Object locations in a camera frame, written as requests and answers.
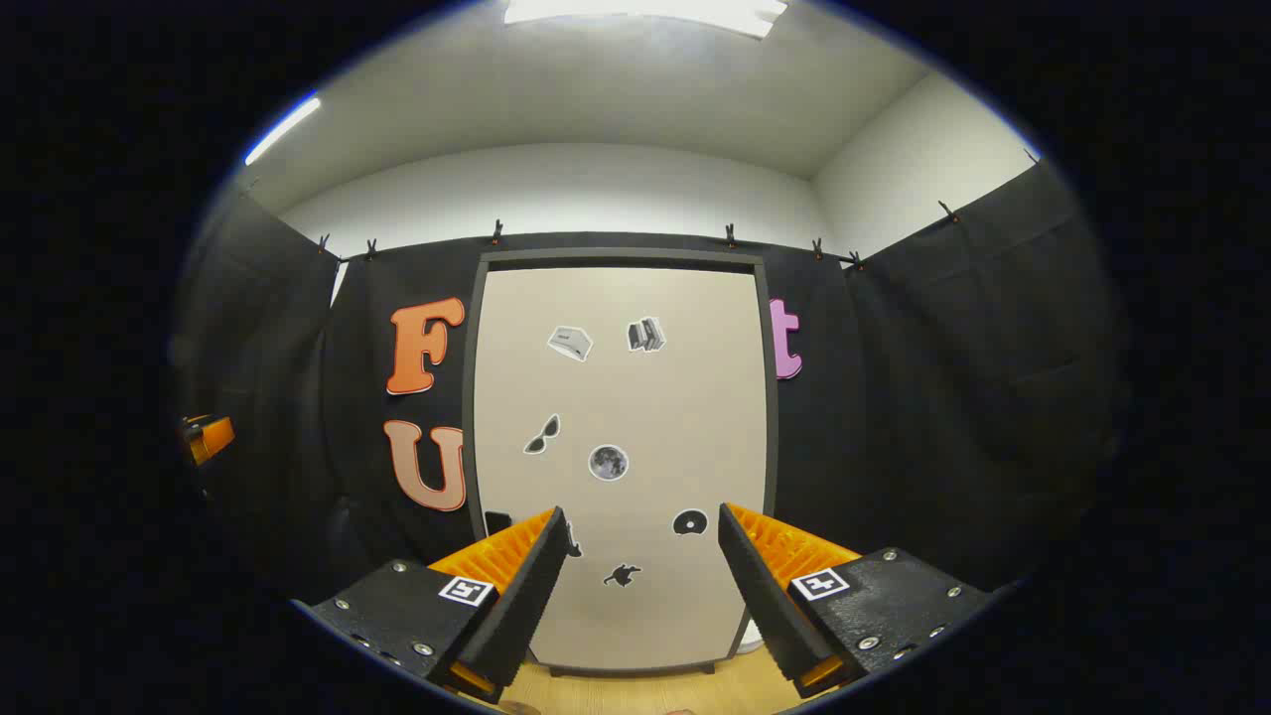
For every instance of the ceiling light panel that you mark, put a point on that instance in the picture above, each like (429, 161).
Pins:
(283, 129)
(645, 12)

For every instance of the grey cabinet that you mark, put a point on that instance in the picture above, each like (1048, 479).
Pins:
(771, 397)

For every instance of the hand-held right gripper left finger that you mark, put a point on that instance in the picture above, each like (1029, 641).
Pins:
(516, 606)

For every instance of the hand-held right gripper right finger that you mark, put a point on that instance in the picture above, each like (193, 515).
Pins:
(770, 606)

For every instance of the black backdrop cloth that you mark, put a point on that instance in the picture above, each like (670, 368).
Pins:
(894, 397)

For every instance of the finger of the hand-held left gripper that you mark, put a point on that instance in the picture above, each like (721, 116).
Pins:
(211, 437)

